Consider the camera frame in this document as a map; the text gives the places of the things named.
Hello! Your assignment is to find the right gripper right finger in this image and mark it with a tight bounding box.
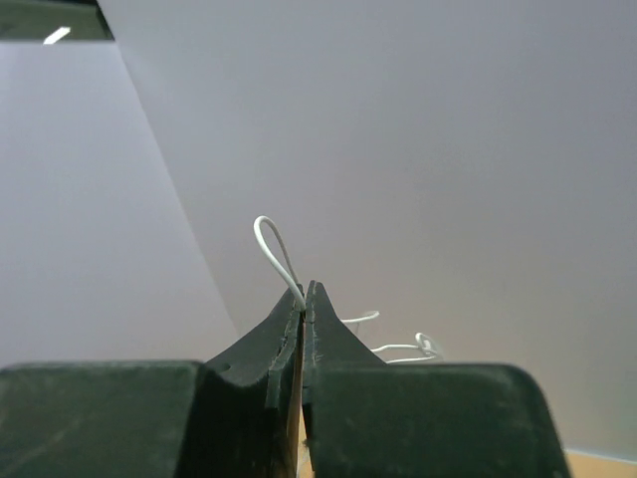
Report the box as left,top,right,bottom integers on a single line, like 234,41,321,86
302,281,570,477

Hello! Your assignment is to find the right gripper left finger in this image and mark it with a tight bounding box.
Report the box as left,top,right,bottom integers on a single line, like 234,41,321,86
1,293,303,477

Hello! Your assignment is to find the white wire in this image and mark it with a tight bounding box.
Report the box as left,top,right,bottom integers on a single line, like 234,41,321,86
252,214,445,365

